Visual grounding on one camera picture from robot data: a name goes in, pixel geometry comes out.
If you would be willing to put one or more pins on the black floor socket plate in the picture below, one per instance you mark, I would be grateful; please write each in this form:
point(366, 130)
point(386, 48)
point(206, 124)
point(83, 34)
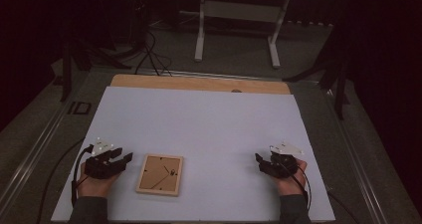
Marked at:
point(79, 108)

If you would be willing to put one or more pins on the black tripod stand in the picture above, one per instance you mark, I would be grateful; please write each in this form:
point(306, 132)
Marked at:
point(338, 81)
point(69, 61)

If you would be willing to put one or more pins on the dark equipment with red light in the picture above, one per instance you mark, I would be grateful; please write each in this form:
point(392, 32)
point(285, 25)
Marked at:
point(139, 15)

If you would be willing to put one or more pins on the person's right hand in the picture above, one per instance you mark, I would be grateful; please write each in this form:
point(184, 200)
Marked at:
point(290, 184)

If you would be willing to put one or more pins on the white metal desk frame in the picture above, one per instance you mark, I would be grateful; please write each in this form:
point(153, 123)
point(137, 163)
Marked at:
point(239, 11)

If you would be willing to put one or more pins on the white table sheet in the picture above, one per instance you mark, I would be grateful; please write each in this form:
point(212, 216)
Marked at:
point(199, 124)

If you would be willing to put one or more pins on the person's left hand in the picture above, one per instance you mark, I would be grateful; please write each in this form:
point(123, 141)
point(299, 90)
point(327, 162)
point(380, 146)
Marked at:
point(96, 185)

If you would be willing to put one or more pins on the metal floor rail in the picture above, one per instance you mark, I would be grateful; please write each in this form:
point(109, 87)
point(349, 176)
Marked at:
point(356, 157)
point(30, 157)
point(212, 74)

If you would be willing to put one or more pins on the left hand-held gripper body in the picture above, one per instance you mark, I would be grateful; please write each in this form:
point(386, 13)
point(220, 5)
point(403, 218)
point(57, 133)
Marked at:
point(99, 166)

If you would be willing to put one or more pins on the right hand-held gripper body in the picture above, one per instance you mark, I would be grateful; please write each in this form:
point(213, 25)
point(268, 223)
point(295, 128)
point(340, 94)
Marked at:
point(282, 166)

